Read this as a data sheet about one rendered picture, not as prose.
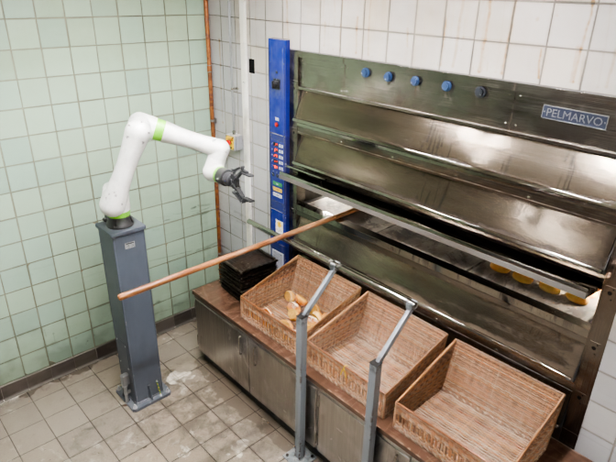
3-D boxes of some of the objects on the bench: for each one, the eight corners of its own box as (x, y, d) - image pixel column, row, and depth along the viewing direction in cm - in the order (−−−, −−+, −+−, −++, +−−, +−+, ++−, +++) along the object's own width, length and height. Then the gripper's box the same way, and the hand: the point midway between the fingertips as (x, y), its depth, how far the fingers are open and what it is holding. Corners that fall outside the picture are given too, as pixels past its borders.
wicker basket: (448, 379, 280) (455, 335, 269) (555, 441, 244) (568, 393, 232) (390, 427, 250) (394, 379, 238) (502, 506, 213) (514, 454, 201)
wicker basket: (298, 290, 360) (298, 253, 348) (360, 326, 322) (364, 286, 311) (238, 317, 329) (236, 278, 318) (301, 361, 292) (302, 318, 280)
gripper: (232, 154, 284) (258, 163, 270) (234, 198, 295) (258, 210, 280) (220, 157, 280) (245, 167, 265) (223, 202, 290) (247, 214, 276)
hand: (250, 188), depth 274 cm, fingers open, 13 cm apart
